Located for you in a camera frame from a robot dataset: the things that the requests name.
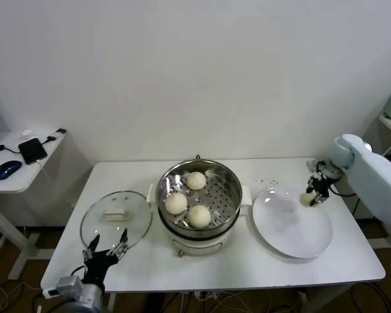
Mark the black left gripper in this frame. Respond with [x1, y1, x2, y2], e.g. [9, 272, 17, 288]
[82, 228, 130, 285]

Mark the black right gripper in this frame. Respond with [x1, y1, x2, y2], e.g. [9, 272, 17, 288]
[305, 175, 334, 207]

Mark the white steamed baozi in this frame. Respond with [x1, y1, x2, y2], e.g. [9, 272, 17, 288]
[187, 205, 212, 228]
[298, 192, 317, 208]
[185, 171, 207, 191]
[164, 192, 188, 215]

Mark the round glass pot lid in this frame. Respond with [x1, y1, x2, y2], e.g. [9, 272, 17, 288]
[80, 190, 153, 255]

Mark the stainless steel steamer basket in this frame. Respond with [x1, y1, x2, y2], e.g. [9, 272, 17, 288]
[156, 158, 243, 231]

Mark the white round plate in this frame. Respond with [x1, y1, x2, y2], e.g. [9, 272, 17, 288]
[252, 188, 334, 260]

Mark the cream electric cooker base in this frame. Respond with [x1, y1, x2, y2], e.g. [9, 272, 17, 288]
[146, 182, 252, 258]

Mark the white side desk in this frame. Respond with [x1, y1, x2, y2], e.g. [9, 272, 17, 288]
[0, 130, 68, 281]

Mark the white work table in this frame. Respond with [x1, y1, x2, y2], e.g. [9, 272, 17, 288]
[40, 158, 387, 293]

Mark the white power strip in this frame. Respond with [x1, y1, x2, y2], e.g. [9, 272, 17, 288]
[194, 291, 222, 301]

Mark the black smartphone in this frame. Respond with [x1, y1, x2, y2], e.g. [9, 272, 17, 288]
[18, 137, 48, 166]

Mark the black usb adapter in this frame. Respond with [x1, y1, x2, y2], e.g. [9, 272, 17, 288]
[44, 128, 68, 145]

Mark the blue computer mouse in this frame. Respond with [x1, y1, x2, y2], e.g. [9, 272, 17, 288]
[0, 160, 23, 180]

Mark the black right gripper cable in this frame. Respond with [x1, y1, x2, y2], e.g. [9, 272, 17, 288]
[328, 184, 358, 198]

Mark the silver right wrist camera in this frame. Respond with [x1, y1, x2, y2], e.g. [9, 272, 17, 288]
[307, 158, 325, 175]

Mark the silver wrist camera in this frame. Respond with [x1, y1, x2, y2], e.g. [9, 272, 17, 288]
[41, 275, 84, 299]
[307, 158, 325, 175]

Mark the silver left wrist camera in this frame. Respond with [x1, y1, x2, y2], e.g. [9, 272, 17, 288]
[41, 275, 84, 299]

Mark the white phone charging cable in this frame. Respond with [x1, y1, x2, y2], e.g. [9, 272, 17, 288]
[35, 158, 53, 186]

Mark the black laptop cable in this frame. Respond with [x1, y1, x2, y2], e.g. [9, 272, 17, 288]
[0, 143, 22, 156]

